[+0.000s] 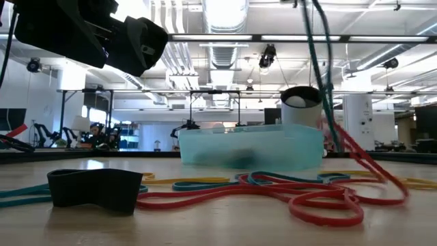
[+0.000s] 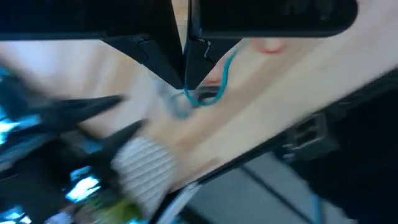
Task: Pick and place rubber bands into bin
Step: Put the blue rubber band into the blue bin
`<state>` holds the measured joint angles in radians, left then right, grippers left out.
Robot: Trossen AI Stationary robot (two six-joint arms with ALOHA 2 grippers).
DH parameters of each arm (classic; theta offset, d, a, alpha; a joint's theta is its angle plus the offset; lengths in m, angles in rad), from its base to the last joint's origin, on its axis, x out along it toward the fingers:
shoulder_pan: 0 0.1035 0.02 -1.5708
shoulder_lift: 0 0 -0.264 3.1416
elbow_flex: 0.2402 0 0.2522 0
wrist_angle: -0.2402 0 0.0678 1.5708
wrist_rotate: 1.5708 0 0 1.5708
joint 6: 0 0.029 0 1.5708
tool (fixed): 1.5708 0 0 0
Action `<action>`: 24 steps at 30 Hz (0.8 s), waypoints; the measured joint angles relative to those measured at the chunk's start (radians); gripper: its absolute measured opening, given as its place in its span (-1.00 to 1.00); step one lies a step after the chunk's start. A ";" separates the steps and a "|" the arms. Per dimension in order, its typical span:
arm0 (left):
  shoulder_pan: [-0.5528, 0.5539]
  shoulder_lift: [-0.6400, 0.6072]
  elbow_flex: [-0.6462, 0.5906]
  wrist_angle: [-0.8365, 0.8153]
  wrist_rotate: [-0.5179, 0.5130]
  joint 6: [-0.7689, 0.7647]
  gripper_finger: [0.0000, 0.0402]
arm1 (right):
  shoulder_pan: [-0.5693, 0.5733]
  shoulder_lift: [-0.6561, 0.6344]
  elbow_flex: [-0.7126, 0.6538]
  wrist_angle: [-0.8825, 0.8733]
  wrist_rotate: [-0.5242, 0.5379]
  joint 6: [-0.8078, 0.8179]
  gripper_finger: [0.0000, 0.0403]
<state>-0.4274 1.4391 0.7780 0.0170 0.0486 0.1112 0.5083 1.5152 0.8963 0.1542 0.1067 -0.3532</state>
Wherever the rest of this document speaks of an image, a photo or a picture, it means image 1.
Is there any silver ventilation duct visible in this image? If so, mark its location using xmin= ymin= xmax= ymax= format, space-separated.
xmin=201 ymin=0 xmax=250 ymax=69

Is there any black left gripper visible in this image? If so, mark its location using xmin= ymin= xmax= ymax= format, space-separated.
xmin=13 ymin=0 xmax=169 ymax=78

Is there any white lampshade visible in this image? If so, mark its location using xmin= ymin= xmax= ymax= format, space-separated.
xmin=70 ymin=115 xmax=91 ymax=134

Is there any white pillar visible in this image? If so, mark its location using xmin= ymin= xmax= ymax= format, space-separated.
xmin=343 ymin=94 xmax=376 ymax=152

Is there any yellow rubber band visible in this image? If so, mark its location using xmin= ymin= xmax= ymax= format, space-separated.
xmin=141 ymin=172 xmax=230 ymax=185
xmin=319 ymin=169 xmax=437 ymax=191

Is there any teal translucent plastic bin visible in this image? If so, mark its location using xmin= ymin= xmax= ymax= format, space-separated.
xmin=178 ymin=123 xmax=324 ymax=172

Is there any black background table frame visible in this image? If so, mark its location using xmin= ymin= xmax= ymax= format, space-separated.
xmin=56 ymin=88 xmax=115 ymax=148
xmin=189 ymin=90 xmax=241 ymax=137

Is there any black overhead camera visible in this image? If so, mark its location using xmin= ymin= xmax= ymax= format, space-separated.
xmin=258 ymin=44 xmax=277 ymax=69

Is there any red bar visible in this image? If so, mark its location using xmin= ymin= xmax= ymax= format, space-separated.
xmin=5 ymin=123 xmax=28 ymax=138

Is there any wide black rubber band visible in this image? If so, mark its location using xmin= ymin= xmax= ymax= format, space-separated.
xmin=46 ymin=168 xmax=143 ymax=215

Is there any black monitor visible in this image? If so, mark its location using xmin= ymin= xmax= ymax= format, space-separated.
xmin=0 ymin=108 xmax=27 ymax=131
xmin=414 ymin=105 xmax=437 ymax=137
xmin=264 ymin=108 xmax=283 ymax=128

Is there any blue storage shelf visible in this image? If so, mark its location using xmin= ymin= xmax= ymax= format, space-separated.
xmin=114 ymin=121 xmax=140 ymax=150

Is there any white cylindrical cup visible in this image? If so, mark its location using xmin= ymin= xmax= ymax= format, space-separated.
xmin=280 ymin=85 xmax=324 ymax=129

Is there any black aluminium table frame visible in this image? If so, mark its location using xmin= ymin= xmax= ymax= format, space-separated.
xmin=0 ymin=149 xmax=437 ymax=165

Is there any red rubber band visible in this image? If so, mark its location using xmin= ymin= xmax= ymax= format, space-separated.
xmin=320 ymin=119 xmax=409 ymax=206
xmin=238 ymin=174 xmax=342 ymax=192
xmin=136 ymin=184 xmax=365 ymax=228

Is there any black camera cable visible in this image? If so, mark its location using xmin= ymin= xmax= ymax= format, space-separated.
xmin=0 ymin=10 xmax=18 ymax=90

